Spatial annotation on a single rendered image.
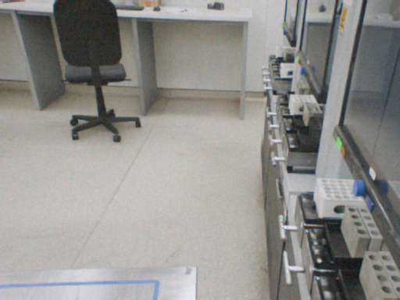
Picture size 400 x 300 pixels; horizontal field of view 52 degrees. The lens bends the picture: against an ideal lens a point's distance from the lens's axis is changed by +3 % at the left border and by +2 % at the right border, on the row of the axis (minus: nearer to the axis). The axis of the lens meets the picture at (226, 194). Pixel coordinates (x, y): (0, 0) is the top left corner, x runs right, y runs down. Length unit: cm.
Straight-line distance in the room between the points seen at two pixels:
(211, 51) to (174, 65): 42
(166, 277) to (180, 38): 382
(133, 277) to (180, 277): 8
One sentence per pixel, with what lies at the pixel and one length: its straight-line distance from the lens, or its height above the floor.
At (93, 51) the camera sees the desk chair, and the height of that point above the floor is 70.
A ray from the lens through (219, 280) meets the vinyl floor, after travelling 195.
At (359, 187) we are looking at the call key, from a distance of 72.
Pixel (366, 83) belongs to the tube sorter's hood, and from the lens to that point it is 81.
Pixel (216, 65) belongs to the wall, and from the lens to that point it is 444.
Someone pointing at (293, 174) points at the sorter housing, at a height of 73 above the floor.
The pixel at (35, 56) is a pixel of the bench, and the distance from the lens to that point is 435.
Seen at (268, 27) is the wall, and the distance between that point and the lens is 437.
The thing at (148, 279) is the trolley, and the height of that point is 82.
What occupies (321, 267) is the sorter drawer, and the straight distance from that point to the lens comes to 82.
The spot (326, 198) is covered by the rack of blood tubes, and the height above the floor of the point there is 86.
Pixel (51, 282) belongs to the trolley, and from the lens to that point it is 79.
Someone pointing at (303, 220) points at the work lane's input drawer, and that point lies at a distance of 94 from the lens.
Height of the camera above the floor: 132
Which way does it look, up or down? 30 degrees down
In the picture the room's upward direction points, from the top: 1 degrees clockwise
